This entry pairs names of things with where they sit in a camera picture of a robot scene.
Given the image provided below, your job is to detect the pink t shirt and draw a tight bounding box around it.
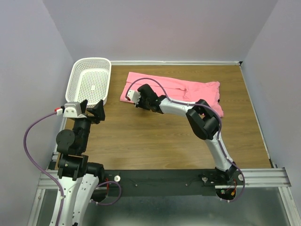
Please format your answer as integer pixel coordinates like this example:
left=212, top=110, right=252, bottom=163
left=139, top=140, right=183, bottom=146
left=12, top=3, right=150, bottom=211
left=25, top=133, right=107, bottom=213
left=120, top=72, right=224, bottom=117

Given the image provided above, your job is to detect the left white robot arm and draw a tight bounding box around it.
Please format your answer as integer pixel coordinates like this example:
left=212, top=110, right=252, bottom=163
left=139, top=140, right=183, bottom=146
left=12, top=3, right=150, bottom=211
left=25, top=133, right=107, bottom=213
left=51, top=100, right=105, bottom=226

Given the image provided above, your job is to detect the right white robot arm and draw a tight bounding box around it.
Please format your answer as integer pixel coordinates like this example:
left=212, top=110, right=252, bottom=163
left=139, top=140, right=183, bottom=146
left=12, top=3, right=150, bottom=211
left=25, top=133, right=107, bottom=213
left=126, top=84, right=237, bottom=183

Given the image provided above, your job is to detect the white perforated plastic basket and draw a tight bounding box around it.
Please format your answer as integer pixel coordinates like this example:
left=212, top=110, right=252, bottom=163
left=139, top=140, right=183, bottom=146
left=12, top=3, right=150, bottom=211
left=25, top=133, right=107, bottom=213
left=65, top=57, right=111, bottom=108

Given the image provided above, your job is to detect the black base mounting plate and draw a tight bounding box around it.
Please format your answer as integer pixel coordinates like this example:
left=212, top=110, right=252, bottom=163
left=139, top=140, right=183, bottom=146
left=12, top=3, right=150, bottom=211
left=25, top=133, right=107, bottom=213
left=102, top=169, right=243, bottom=197

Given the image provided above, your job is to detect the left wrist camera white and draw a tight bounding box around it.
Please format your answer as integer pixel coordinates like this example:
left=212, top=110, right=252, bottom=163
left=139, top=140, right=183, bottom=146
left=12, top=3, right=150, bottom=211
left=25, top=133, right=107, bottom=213
left=55, top=102, right=87, bottom=119

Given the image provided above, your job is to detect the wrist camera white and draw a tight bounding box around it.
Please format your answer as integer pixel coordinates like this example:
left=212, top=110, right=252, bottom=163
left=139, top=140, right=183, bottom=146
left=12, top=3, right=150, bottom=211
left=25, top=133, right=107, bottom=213
left=126, top=89, right=141, bottom=105
left=55, top=102, right=87, bottom=119

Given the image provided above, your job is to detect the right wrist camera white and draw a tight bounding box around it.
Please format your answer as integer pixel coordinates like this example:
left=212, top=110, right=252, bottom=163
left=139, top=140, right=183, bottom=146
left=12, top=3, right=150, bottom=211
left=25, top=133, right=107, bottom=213
left=126, top=89, right=141, bottom=105

